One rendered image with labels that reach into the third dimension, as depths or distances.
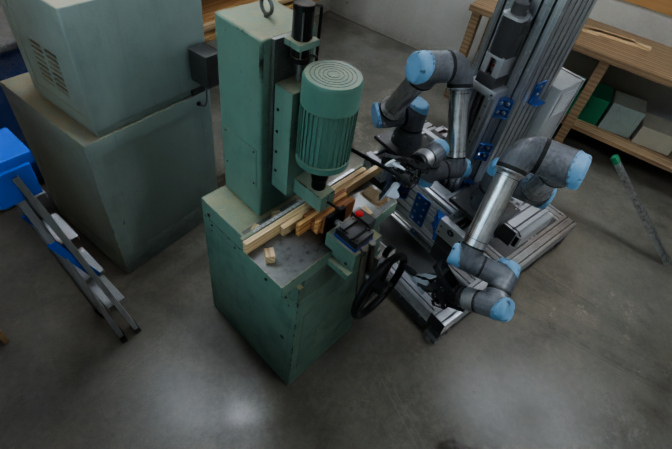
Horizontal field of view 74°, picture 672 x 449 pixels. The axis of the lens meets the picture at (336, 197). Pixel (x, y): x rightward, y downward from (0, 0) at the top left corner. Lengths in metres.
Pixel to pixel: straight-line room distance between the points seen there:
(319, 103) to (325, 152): 0.17
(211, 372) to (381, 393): 0.80
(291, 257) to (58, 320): 1.43
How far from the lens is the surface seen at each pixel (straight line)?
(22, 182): 1.61
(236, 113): 1.54
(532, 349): 2.71
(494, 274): 1.48
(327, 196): 1.52
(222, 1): 3.90
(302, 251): 1.52
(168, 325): 2.44
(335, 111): 1.24
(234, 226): 1.72
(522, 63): 1.90
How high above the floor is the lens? 2.09
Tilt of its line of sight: 44 degrees down
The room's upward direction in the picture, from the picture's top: 10 degrees clockwise
